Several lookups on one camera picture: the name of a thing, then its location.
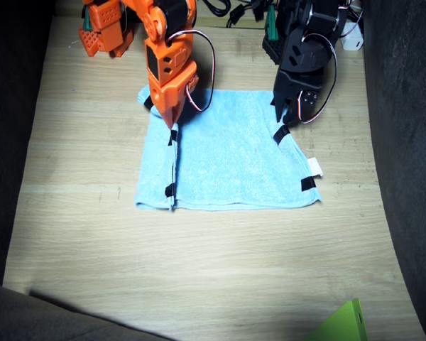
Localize light blue towel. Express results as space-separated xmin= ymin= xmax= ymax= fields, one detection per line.
xmin=133 ymin=87 xmax=323 ymax=211

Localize orange arm base block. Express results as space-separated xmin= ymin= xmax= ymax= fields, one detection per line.
xmin=78 ymin=0 xmax=135 ymax=58

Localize black arm base block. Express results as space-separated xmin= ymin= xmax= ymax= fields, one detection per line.
xmin=261 ymin=31 xmax=289 ymax=66

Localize white usb charger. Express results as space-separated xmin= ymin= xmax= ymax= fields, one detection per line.
xmin=339 ymin=21 xmax=365 ymax=52

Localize curved grey foam sheet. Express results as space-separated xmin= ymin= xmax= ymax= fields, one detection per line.
xmin=362 ymin=0 xmax=426 ymax=341

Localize dark foam panel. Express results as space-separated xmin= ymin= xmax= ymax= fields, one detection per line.
xmin=0 ymin=279 xmax=173 ymax=341
xmin=0 ymin=0 xmax=55 ymax=286

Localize black arm servo wire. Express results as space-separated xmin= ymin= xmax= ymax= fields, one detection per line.
xmin=297 ymin=33 xmax=339 ymax=125

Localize orange arm servo wire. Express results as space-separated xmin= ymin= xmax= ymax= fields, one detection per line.
xmin=166 ymin=29 xmax=217 ymax=113

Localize green plastic bracket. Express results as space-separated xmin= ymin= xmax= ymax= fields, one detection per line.
xmin=305 ymin=298 xmax=371 ymax=341

